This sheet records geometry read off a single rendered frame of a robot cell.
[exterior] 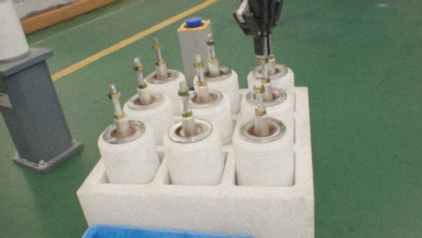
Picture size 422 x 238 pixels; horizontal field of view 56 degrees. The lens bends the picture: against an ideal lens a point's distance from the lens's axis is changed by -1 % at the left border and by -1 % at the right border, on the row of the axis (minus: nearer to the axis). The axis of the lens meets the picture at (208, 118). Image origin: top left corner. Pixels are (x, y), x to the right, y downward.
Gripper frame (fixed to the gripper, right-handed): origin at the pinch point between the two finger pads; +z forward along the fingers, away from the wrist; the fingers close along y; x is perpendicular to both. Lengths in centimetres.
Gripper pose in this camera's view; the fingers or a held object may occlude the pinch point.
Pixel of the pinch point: (262, 45)
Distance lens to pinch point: 70.8
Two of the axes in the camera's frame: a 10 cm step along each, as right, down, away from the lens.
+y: -6.1, 4.5, -6.6
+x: 7.8, 2.0, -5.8
